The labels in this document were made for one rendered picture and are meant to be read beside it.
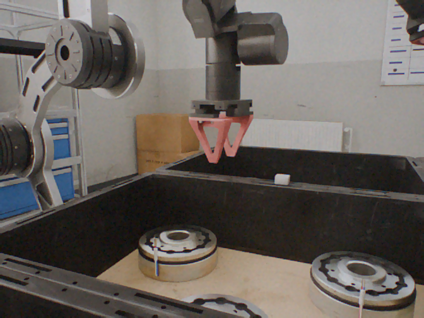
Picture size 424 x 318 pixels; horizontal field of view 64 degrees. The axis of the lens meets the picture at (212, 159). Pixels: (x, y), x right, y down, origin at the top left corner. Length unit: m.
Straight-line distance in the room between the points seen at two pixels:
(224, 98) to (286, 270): 0.27
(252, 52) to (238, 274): 0.30
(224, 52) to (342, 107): 2.90
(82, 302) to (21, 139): 0.99
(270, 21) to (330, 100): 2.93
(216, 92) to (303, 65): 2.98
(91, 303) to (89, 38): 0.63
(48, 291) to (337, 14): 3.37
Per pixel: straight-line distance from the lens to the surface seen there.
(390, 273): 0.43
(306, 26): 3.54
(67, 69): 0.81
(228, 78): 0.54
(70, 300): 0.23
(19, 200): 2.40
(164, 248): 0.44
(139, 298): 0.23
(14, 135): 1.19
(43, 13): 2.48
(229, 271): 0.45
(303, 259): 0.49
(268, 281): 0.44
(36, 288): 0.25
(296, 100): 3.51
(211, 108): 0.55
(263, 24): 0.51
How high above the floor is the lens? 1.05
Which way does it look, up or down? 11 degrees down
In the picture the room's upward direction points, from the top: straight up
